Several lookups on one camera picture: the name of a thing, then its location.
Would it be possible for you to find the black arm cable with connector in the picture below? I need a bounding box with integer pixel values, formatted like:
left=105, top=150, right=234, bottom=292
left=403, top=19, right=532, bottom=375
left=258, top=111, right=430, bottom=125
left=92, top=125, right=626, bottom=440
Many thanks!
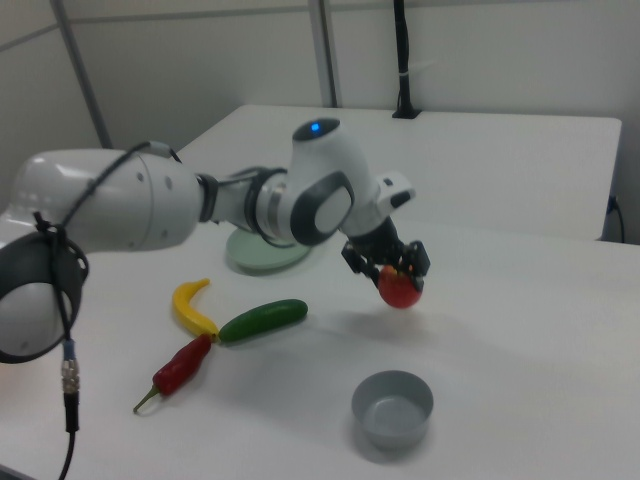
left=32, top=141, right=297, bottom=480

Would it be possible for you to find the upright grey partition post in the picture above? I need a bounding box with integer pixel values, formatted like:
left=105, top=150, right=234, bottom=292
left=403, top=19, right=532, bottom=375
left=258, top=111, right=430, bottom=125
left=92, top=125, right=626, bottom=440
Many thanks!
left=307, top=0, right=345, bottom=108

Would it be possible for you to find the slanted grey partition post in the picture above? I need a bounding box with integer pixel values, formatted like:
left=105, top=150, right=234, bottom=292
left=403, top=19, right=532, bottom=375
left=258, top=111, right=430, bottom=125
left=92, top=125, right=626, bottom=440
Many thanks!
left=49, top=0, right=114, bottom=150

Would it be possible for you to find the black camera pole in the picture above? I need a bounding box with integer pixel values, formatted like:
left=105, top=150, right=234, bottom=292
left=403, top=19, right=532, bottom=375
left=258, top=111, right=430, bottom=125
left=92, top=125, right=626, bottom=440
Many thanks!
left=391, top=0, right=422, bottom=120

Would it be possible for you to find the green cucumber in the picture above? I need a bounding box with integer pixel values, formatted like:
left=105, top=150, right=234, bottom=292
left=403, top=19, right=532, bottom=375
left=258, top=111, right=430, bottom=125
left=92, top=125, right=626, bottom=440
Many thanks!
left=218, top=298, right=309, bottom=345

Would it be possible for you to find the red apple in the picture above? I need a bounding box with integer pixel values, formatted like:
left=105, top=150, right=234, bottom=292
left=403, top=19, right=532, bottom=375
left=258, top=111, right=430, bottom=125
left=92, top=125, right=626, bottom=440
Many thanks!
left=377, top=264, right=422, bottom=310

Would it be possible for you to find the small grey bowl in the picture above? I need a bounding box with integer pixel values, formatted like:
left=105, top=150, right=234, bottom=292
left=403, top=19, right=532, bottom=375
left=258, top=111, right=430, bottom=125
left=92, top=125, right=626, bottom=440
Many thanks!
left=350, top=369, right=435, bottom=449

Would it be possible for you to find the pale green plate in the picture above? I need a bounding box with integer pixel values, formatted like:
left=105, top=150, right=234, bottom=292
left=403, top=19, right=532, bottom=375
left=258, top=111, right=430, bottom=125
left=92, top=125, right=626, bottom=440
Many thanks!
left=224, top=227, right=310, bottom=275

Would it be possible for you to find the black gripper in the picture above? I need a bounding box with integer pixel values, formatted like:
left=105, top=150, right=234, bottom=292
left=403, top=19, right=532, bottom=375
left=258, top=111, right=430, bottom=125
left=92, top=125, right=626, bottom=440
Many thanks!
left=341, top=215, right=430, bottom=292

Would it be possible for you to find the yellow banana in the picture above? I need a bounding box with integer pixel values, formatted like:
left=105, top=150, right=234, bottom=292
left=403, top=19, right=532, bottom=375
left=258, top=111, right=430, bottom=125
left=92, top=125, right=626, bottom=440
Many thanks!
left=171, top=277, right=221, bottom=337

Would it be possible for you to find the black hanging cable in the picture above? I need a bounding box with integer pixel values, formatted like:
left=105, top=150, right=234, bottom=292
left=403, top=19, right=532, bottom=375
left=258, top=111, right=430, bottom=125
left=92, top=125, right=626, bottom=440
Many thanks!
left=606, top=194, right=626, bottom=245

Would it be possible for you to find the red chili pepper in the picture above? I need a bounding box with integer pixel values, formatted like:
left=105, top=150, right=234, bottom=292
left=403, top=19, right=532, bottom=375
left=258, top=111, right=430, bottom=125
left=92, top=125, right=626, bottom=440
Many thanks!
left=132, top=333, right=213, bottom=415

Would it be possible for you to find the white neighbouring table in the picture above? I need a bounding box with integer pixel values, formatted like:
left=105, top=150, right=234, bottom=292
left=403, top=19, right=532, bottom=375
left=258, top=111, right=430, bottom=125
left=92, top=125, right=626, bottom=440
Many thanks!
left=177, top=103, right=623, bottom=242

